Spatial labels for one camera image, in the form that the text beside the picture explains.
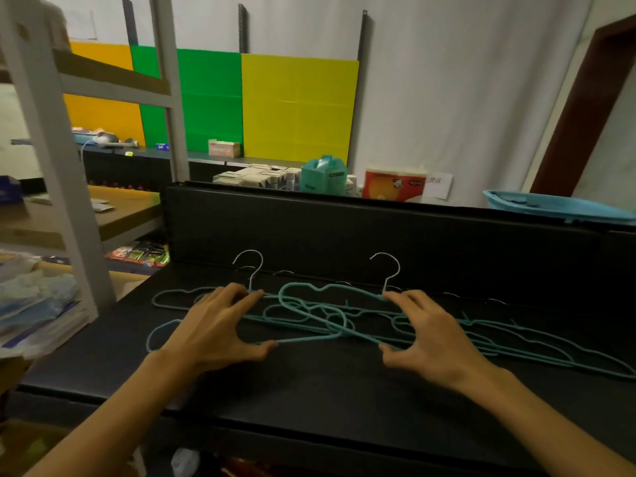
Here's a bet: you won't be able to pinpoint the person's right hand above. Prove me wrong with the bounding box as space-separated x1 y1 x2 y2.
379 290 499 394

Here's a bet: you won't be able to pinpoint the person's left hand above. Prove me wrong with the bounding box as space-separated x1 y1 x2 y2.
158 283 277 376

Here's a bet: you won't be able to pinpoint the teal wire clothes hanger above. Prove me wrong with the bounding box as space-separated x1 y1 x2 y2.
277 252 498 353
145 249 348 354

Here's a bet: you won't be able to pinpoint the person's right forearm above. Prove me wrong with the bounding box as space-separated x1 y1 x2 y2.
454 365 636 477

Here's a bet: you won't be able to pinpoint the person's left forearm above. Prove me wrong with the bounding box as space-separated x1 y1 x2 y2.
22 350 199 477

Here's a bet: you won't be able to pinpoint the black shelf back panel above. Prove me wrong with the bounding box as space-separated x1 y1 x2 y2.
165 182 636 316

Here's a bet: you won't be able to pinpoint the row of colourful snack packets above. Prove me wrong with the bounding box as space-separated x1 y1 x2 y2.
106 240 171 268

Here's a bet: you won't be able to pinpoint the white paper sign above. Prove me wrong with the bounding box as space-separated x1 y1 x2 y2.
422 172 454 201

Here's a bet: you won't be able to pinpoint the red tissue pack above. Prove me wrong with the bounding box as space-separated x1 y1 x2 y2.
362 166 428 203

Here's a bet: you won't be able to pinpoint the pile of small white boxes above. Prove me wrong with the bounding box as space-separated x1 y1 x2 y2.
213 164 358 197

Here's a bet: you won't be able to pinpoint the white plastic bag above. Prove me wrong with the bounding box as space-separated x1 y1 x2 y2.
171 447 200 477

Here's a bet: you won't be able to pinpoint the wooden shelf board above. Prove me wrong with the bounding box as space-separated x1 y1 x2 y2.
0 185 165 252

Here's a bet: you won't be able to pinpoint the small cardboard box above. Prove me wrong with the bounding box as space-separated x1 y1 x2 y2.
208 139 242 159

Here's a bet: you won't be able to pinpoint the teal carton box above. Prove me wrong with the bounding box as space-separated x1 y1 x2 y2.
300 155 348 196

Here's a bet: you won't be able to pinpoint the pile of teal hangers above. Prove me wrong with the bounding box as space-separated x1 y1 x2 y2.
149 265 636 381

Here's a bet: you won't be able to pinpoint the white papers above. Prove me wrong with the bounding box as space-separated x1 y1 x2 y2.
27 193 116 213

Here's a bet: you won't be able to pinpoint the blue plastic basket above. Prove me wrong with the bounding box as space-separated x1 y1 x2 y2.
483 189 636 227

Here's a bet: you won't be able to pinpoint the pile of clear plastic bags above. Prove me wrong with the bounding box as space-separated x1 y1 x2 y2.
0 250 93 361

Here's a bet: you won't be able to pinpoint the grey hand-held device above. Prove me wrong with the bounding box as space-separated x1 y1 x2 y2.
74 126 140 150

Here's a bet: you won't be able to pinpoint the dark blue box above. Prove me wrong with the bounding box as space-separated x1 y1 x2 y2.
0 176 25 204

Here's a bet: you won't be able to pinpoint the white metal shelf rack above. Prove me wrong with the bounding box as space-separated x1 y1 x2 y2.
0 0 191 324

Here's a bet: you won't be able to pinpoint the yellow wall panel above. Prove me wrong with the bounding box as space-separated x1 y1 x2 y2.
241 53 360 165

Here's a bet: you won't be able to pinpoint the green wall panel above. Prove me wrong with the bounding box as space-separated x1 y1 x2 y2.
130 45 244 154

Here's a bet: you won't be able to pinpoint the orange wall panel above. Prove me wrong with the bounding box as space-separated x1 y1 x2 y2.
63 40 147 147

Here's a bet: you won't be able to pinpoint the brown door frame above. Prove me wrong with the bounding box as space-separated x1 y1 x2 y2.
529 15 636 198

